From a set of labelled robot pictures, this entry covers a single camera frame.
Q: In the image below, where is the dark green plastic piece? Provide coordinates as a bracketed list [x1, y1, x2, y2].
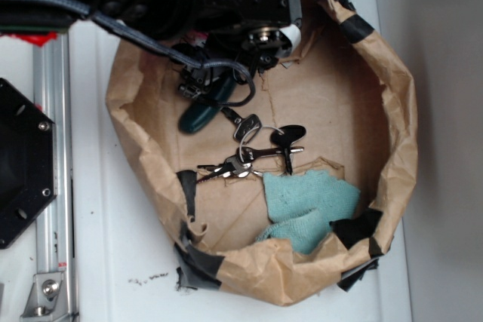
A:
[178, 75, 235, 134]

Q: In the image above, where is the bunch of metal keys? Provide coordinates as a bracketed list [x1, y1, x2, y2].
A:
[195, 106, 307, 186]

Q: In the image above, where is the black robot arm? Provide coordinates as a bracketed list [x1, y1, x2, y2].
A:
[1, 0, 302, 104]

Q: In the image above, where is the teal green cloth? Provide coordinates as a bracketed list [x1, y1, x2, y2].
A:
[256, 170, 360, 254]

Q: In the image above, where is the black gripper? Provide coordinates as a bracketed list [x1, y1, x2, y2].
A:
[179, 0, 302, 100]

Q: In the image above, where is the aluminium extrusion rail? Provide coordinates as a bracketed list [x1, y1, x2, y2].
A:
[21, 35, 78, 321]

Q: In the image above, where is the black octagonal mount plate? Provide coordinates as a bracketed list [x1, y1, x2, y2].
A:
[0, 78, 55, 250]

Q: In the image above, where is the metal corner bracket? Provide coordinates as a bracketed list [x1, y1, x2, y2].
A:
[19, 271, 69, 321]

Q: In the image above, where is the brown paper bag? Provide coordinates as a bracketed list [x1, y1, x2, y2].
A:
[106, 0, 417, 305]

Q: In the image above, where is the grey braided cable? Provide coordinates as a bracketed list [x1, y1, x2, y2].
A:
[0, 0, 257, 107]

